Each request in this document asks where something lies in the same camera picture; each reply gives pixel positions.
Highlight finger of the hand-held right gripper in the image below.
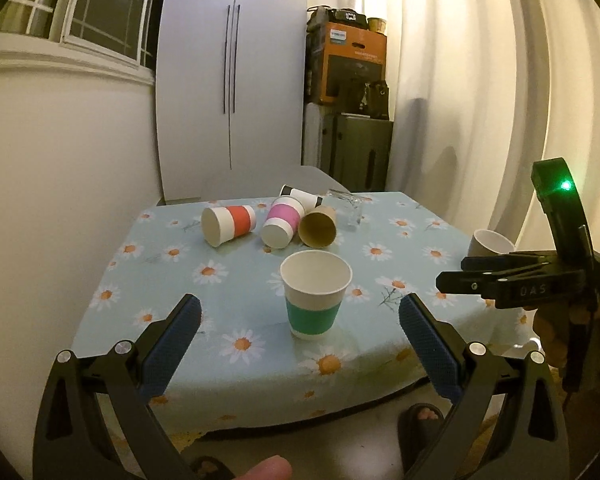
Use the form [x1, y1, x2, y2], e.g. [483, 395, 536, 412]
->
[461, 252, 561, 277]
[437, 270, 507, 295]

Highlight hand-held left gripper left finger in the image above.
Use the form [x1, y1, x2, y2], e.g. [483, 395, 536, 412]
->
[32, 294, 203, 480]

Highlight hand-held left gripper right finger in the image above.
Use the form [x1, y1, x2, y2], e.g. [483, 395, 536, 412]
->
[397, 292, 572, 480]

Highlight grey paper cup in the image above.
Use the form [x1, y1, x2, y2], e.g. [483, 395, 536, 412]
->
[467, 229, 516, 259]

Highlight green banded paper cup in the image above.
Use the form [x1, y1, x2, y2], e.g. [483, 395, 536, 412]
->
[280, 250, 354, 341]

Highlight red banded paper cup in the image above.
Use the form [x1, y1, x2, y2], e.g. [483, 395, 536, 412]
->
[201, 204, 257, 248]

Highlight brown paper cup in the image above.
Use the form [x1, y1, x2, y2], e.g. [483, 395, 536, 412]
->
[299, 205, 339, 250]

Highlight pink banded paper cup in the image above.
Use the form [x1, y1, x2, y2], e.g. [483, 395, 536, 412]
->
[261, 196, 306, 250]

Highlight black and white paper cup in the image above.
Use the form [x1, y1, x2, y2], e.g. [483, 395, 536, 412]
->
[280, 185, 324, 209]

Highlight person's right hand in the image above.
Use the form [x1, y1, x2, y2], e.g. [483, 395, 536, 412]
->
[532, 290, 600, 393]

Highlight person's left hand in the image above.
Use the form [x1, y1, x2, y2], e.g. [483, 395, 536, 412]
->
[232, 455, 294, 480]

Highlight black slipper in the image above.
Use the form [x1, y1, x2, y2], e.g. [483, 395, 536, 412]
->
[187, 455, 237, 480]
[397, 402, 449, 472]

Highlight blue daisy tablecloth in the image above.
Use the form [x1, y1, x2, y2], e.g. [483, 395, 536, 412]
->
[77, 191, 533, 436]

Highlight clear glass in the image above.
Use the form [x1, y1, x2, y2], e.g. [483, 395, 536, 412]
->
[325, 188, 364, 231]

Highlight cream curtain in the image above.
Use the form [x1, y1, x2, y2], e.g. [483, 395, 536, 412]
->
[362, 0, 600, 281]

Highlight dark cabinet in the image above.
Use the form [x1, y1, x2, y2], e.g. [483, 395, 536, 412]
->
[302, 102, 394, 194]

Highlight grey chair back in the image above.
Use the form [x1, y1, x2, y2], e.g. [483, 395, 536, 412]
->
[200, 165, 352, 204]

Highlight orange and black cardboard box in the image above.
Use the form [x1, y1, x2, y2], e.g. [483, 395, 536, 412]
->
[306, 21, 387, 104]

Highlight white wardrobe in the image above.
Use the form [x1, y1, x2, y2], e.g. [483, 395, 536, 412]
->
[155, 0, 309, 202]

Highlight white framed window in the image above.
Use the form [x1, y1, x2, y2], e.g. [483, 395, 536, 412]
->
[0, 0, 164, 69]

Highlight black camera bag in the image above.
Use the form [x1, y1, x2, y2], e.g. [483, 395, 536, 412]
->
[324, 6, 369, 30]

